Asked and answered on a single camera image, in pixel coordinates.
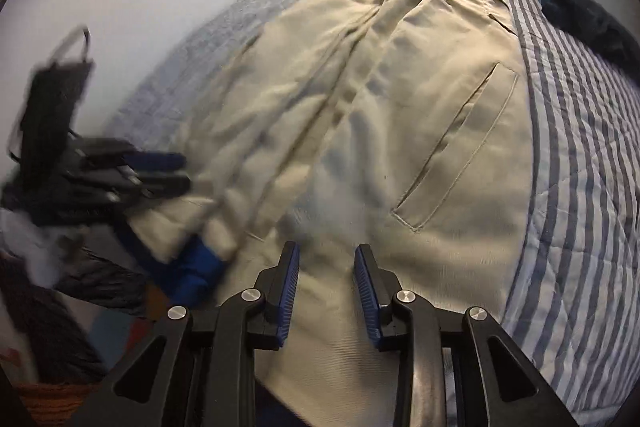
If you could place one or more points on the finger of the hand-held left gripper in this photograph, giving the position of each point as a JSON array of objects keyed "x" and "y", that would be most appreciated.
[
  {"x": 155, "y": 162},
  {"x": 160, "y": 188}
]

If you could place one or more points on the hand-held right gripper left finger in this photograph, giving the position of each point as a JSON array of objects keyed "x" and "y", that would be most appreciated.
[{"x": 287, "y": 302}]

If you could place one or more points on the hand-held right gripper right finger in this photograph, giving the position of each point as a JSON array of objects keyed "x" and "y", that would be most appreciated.
[{"x": 367, "y": 307}]

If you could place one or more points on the beige and blue jacket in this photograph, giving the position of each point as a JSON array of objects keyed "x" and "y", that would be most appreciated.
[{"x": 400, "y": 132}]

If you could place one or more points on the dark grey cloth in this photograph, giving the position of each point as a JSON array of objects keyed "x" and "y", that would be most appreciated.
[{"x": 45, "y": 322}]

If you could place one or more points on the orange knitted cloth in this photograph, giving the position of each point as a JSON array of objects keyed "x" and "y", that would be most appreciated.
[{"x": 55, "y": 402}]

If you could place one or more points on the blue white striped quilt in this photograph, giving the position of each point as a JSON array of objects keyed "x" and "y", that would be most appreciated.
[{"x": 575, "y": 182}]

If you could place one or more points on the dark teal cloth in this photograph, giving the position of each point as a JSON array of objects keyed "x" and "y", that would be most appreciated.
[{"x": 590, "y": 22}]

